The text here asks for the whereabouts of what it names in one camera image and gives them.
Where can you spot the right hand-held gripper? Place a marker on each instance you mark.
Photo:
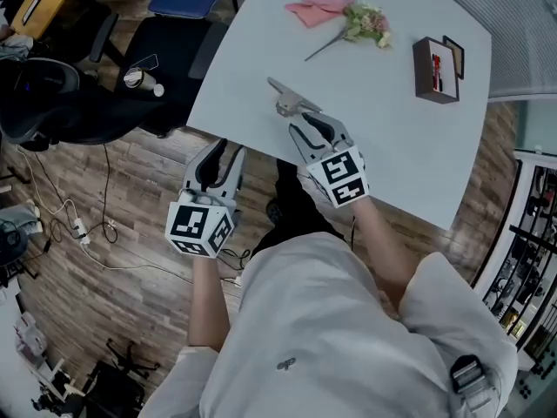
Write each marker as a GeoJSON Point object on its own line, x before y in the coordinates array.
{"type": "Point", "coordinates": [341, 177]}

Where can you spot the person's black trouser leg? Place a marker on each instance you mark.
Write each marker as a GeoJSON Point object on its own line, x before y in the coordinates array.
{"type": "Point", "coordinates": [300, 207]}

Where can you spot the brown picture frame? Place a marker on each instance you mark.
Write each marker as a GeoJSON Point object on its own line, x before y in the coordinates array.
{"type": "Point", "coordinates": [457, 57]}

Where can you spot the person's left forearm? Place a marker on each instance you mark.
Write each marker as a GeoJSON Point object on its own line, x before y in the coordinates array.
{"type": "Point", "coordinates": [209, 303]}

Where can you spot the black phone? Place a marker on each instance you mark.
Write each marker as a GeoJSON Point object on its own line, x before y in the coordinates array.
{"type": "Point", "coordinates": [30, 10]}

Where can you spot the red pens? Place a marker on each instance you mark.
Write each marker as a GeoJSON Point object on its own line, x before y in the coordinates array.
{"type": "Point", "coordinates": [436, 70]}

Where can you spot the smartphone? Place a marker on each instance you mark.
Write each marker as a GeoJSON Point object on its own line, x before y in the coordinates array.
{"type": "Point", "coordinates": [144, 61]}

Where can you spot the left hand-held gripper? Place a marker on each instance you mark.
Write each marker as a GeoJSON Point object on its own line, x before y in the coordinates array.
{"type": "Point", "coordinates": [196, 224]}

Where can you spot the round wooden table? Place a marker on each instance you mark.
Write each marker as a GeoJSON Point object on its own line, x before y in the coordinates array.
{"type": "Point", "coordinates": [48, 2]}

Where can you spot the small metal tool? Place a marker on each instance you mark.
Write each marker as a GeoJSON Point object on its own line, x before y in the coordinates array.
{"type": "Point", "coordinates": [289, 100]}

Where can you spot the pink cloth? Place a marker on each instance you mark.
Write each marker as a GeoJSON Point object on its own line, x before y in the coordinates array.
{"type": "Point", "coordinates": [317, 11]}

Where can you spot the black metal rack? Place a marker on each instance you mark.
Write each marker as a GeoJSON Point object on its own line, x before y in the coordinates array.
{"type": "Point", "coordinates": [531, 255]}

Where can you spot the artificial flower bouquet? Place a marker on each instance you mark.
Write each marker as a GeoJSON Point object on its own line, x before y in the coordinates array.
{"type": "Point", "coordinates": [367, 22]}

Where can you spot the steel tumbler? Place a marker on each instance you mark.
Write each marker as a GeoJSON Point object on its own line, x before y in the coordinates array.
{"type": "Point", "coordinates": [139, 81]}

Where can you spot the person's black shoe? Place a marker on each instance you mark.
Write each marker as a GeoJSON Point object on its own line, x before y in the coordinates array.
{"type": "Point", "coordinates": [274, 211]}

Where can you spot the person's right forearm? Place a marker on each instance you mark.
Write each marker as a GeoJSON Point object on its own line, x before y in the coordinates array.
{"type": "Point", "coordinates": [387, 255]}

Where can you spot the white power strip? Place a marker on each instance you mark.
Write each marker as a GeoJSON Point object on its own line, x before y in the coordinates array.
{"type": "Point", "coordinates": [80, 232]}

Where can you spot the black chair base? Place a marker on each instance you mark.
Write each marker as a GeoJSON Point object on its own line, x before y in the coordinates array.
{"type": "Point", "coordinates": [117, 377]}

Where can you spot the brown pen holder box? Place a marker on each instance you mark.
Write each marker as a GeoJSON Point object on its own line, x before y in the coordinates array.
{"type": "Point", "coordinates": [424, 89]}

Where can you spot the black mesh office chair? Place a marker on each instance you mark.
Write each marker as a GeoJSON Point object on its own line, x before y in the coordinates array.
{"type": "Point", "coordinates": [43, 98]}

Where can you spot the person's white shirt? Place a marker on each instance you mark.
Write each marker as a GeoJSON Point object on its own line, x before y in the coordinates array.
{"type": "Point", "coordinates": [326, 342]}

